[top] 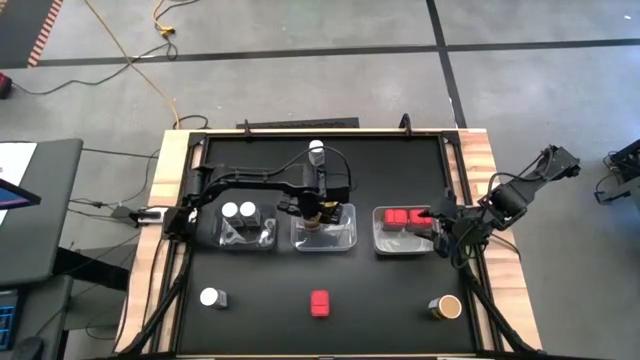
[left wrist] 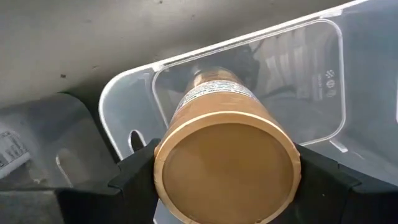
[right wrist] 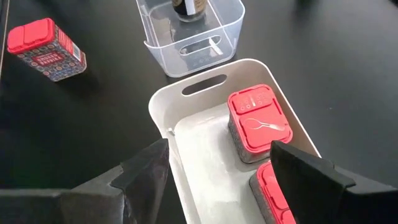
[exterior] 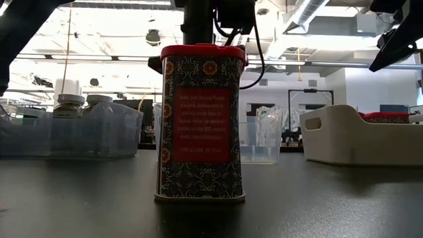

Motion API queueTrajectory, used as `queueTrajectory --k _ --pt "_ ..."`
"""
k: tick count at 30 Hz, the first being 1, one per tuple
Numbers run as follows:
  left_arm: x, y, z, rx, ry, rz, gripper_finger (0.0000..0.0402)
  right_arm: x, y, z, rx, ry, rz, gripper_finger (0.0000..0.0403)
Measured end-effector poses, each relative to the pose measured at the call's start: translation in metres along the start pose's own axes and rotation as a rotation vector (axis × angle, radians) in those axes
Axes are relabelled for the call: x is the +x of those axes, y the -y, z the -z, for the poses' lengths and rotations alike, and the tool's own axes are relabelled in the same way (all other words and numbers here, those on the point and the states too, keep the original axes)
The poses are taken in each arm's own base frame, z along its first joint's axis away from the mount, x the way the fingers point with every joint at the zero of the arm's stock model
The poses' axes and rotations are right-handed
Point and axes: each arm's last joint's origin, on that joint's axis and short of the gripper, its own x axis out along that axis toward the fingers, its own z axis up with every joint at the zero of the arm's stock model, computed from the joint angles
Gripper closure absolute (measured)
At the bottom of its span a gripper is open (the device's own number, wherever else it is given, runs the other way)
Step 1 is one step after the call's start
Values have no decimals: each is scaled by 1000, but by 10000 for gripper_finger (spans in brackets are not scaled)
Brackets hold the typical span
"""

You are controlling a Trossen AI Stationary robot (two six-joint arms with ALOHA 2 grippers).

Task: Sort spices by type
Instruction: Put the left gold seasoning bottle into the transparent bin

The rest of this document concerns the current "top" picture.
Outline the red-lid smoked paprika tin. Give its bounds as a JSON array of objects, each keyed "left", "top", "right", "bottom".
[
  {"left": 382, "top": 208, "right": 409, "bottom": 232},
  {"left": 407, "top": 207, "right": 435, "bottom": 231},
  {"left": 309, "top": 289, "right": 332, "bottom": 319}
]

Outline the black flat bar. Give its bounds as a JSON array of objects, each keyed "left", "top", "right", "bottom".
[{"left": 236, "top": 117, "right": 362, "bottom": 131}]

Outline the black cable loop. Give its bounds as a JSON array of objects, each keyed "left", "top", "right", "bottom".
[{"left": 177, "top": 114, "right": 211, "bottom": 131}]

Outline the black floor mat striped edge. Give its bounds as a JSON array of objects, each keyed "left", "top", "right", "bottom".
[{"left": 0, "top": 0, "right": 66, "bottom": 69}]

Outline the black equipment with cables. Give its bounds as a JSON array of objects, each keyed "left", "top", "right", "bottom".
[{"left": 593, "top": 138, "right": 640, "bottom": 207}]

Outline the white-lid glass spice jar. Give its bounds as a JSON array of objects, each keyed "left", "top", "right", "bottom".
[
  {"left": 238, "top": 201, "right": 262, "bottom": 230},
  {"left": 308, "top": 139, "right": 327, "bottom": 166},
  {"left": 199, "top": 286, "right": 229, "bottom": 310},
  {"left": 220, "top": 201, "right": 241, "bottom": 231}
]

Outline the smoky clear plastic bin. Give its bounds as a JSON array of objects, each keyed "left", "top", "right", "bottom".
[{"left": 209, "top": 201, "right": 279, "bottom": 252}]

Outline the yellow cable with plug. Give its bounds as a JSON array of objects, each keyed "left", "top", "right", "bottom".
[{"left": 151, "top": 0, "right": 202, "bottom": 38}]

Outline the grey side desk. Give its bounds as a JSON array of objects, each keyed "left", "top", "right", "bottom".
[{"left": 0, "top": 138, "right": 85, "bottom": 289}]

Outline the long black floor cable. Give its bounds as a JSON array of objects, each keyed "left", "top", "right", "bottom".
[{"left": 12, "top": 40, "right": 180, "bottom": 97}]

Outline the white paper sheet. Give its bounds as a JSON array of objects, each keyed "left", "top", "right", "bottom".
[{"left": 0, "top": 141, "right": 39, "bottom": 187}]

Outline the long yellow floor cable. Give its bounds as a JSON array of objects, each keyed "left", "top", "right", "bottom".
[{"left": 82, "top": 0, "right": 181, "bottom": 130}]

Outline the black metal table frame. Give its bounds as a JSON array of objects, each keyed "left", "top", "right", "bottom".
[{"left": 114, "top": 113, "right": 546, "bottom": 360}]

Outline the black wrist camera yellow tag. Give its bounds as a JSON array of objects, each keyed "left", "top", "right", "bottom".
[{"left": 318, "top": 199, "right": 346, "bottom": 225}]

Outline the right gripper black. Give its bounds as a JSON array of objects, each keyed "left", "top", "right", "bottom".
[{"left": 417, "top": 192, "right": 494, "bottom": 260}]

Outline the black table mat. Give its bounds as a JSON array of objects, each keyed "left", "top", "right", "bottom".
[{"left": 175, "top": 133, "right": 477, "bottom": 355}]

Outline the tan-lid glass spice jar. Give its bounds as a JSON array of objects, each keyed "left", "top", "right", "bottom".
[
  {"left": 427, "top": 293, "right": 464, "bottom": 321},
  {"left": 301, "top": 212, "right": 325, "bottom": 237}
]

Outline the tablet with lit screen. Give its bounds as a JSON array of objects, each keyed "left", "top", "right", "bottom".
[{"left": 0, "top": 176, "right": 43, "bottom": 212}]

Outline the white plastic bin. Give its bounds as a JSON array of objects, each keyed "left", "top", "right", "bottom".
[{"left": 371, "top": 205, "right": 442, "bottom": 256}]

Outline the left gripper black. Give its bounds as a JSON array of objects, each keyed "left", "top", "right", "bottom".
[{"left": 278, "top": 163, "right": 351, "bottom": 222}]

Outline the backlit keyboard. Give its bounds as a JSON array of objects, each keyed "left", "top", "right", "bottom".
[{"left": 0, "top": 288, "right": 22, "bottom": 352}]

